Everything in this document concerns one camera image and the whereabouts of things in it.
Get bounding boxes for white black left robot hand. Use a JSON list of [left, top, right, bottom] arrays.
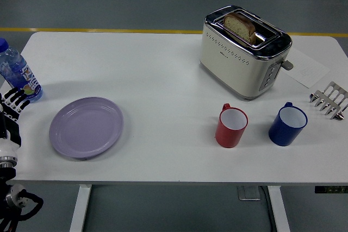
[[0, 88, 31, 158]]

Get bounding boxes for purple ceramic plate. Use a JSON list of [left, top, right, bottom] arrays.
[[48, 96, 125, 160]]

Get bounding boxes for clear blue-capped water bottle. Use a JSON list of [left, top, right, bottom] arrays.
[[0, 37, 44, 104]]

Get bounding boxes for white table leg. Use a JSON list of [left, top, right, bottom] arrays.
[[266, 185, 291, 232], [69, 184, 92, 232]]

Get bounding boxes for red enamel mug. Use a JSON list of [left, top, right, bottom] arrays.
[[215, 103, 248, 149]]

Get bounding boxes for cream chrome toaster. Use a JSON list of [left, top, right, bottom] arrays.
[[198, 5, 294, 101]]

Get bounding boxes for grey table control box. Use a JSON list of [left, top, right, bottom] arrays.
[[237, 185, 261, 202]]

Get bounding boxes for brown bread slice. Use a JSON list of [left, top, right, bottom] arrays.
[[223, 12, 257, 44]]

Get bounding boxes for blue enamel mug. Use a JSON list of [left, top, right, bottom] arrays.
[[268, 102, 309, 147]]

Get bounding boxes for white paper sheet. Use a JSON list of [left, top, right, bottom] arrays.
[[284, 47, 331, 89]]

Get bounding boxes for silver metal toast rack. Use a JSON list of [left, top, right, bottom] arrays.
[[309, 81, 348, 121]]

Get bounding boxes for black table control panel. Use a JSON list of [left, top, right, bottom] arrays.
[[314, 185, 348, 194]]

